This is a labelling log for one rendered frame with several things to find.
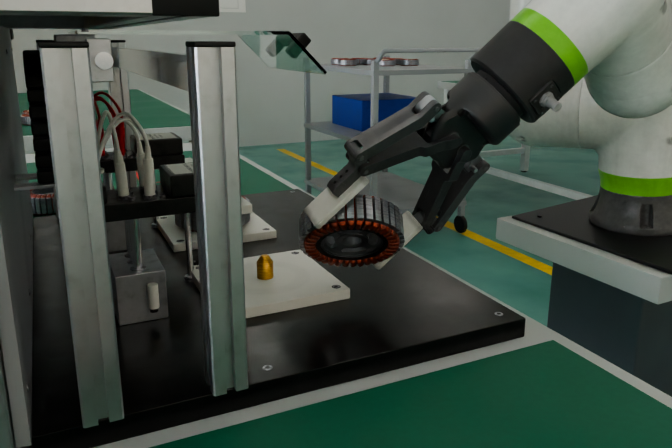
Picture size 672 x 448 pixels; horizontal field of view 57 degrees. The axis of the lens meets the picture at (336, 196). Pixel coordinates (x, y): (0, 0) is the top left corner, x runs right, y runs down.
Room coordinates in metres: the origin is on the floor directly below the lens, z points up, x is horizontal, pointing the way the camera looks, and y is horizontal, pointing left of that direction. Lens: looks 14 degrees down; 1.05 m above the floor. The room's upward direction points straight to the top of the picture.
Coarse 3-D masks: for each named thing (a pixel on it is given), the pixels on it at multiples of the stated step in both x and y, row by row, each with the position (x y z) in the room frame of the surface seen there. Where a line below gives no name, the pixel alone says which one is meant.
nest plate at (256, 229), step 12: (168, 216) 0.94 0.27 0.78; (252, 216) 0.94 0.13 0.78; (168, 228) 0.88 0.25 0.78; (180, 228) 0.88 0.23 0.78; (252, 228) 0.88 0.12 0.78; (264, 228) 0.88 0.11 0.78; (168, 240) 0.84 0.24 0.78; (180, 240) 0.82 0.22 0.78; (192, 240) 0.82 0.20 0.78; (252, 240) 0.85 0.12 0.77
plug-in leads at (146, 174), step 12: (120, 120) 0.61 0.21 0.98; (132, 120) 0.60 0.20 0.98; (108, 132) 0.60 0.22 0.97; (144, 132) 0.60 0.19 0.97; (120, 156) 0.60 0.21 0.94; (144, 156) 0.64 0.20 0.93; (120, 168) 0.60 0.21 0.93; (144, 168) 0.60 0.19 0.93; (120, 180) 0.60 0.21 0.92; (144, 180) 0.60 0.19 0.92; (120, 192) 0.60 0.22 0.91; (144, 192) 0.60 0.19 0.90; (156, 192) 0.63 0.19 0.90
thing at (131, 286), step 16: (112, 256) 0.64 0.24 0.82; (128, 256) 0.64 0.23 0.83; (144, 256) 0.64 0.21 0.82; (112, 272) 0.59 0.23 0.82; (128, 272) 0.59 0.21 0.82; (144, 272) 0.59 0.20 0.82; (160, 272) 0.60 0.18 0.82; (112, 288) 0.61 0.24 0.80; (128, 288) 0.58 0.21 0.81; (144, 288) 0.59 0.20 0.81; (160, 288) 0.60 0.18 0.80; (128, 304) 0.58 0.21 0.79; (144, 304) 0.59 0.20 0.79; (160, 304) 0.60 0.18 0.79; (128, 320) 0.58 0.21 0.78; (144, 320) 0.59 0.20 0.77
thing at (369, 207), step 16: (352, 208) 0.59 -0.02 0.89; (368, 208) 0.60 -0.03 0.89; (384, 208) 0.60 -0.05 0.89; (304, 224) 0.61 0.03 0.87; (336, 224) 0.59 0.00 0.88; (352, 224) 0.59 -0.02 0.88; (368, 224) 0.59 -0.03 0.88; (384, 224) 0.60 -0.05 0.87; (400, 224) 0.61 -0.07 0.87; (304, 240) 0.62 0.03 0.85; (320, 240) 0.61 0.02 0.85; (336, 240) 0.62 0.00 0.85; (352, 240) 0.64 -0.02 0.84; (368, 240) 0.63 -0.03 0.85; (384, 240) 0.62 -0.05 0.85; (400, 240) 0.62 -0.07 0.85; (320, 256) 0.63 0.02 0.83; (336, 256) 0.64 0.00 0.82; (352, 256) 0.65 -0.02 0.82; (368, 256) 0.64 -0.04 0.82; (384, 256) 0.64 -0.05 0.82
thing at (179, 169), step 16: (160, 176) 0.66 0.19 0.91; (176, 176) 0.61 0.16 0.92; (192, 176) 0.62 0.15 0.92; (112, 192) 0.63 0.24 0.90; (160, 192) 0.63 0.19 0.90; (176, 192) 0.61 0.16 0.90; (192, 192) 0.62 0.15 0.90; (112, 208) 0.58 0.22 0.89; (128, 208) 0.59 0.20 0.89; (144, 208) 0.59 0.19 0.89; (160, 208) 0.60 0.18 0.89; (176, 208) 0.61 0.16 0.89; (192, 208) 0.62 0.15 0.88; (128, 224) 0.62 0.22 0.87; (128, 240) 0.62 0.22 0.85
